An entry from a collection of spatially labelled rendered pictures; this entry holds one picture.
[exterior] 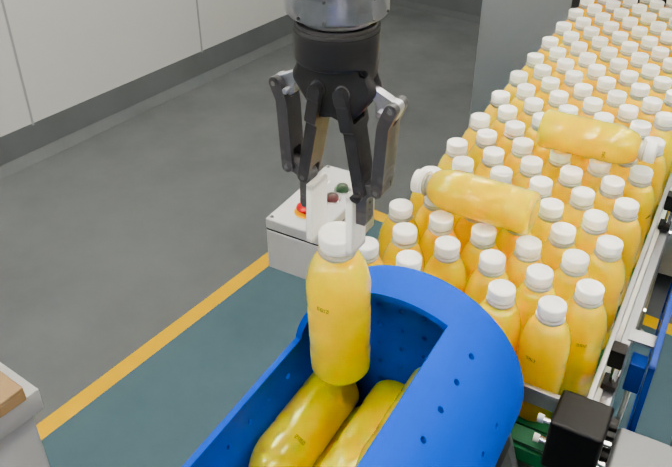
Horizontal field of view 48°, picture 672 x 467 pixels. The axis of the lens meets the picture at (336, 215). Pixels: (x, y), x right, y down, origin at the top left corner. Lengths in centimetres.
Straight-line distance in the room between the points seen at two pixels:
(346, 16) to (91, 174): 311
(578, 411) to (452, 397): 32
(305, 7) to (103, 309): 230
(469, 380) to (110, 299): 218
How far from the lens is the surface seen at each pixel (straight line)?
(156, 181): 353
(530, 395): 113
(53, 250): 319
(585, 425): 107
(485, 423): 83
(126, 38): 413
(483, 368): 84
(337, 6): 61
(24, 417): 115
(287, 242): 121
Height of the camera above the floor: 177
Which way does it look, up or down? 34 degrees down
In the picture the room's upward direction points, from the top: straight up
